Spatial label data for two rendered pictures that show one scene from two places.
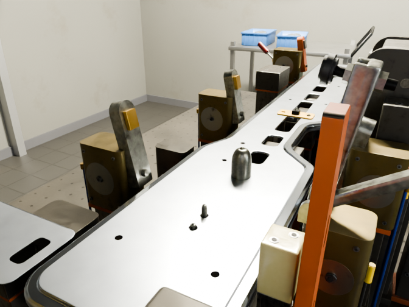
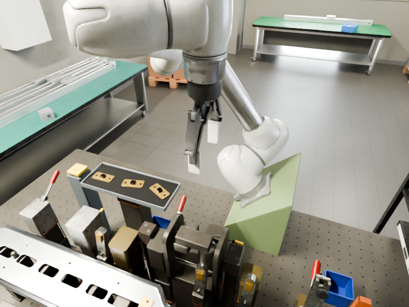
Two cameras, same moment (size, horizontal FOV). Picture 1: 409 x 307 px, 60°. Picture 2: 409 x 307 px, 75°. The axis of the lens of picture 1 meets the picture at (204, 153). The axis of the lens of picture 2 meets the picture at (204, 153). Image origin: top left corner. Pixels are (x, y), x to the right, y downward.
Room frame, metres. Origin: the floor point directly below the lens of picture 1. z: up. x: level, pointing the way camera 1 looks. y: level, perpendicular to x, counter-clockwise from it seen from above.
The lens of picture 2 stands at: (0.66, 0.16, 1.88)
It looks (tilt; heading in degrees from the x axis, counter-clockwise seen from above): 37 degrees down; 263
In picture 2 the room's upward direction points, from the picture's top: straight up
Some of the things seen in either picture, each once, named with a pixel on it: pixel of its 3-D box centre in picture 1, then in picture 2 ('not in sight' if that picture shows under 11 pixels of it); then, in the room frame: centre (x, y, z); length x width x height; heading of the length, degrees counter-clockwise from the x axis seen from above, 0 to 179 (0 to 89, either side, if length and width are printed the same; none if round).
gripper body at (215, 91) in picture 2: not in sight; (204, 97); (0.59, -0.39, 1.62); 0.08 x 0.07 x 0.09; 62
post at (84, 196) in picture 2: not in sight; (92, 207); (1.08, -0.74, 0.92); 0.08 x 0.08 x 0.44; 62
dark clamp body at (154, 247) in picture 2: not in sight; (167, 265); (0.73, -0.42, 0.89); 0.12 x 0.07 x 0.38; 62
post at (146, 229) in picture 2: not in sight; (153, 259); (0.79, -0.45, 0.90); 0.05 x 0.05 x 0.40; 62
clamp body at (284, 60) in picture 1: (282, 94); not in sight; (1.42, -0.32, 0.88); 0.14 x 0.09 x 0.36; 62
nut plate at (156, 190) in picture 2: not in sight; (159, 190); (0.74, -0.57, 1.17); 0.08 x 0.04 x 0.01; 128
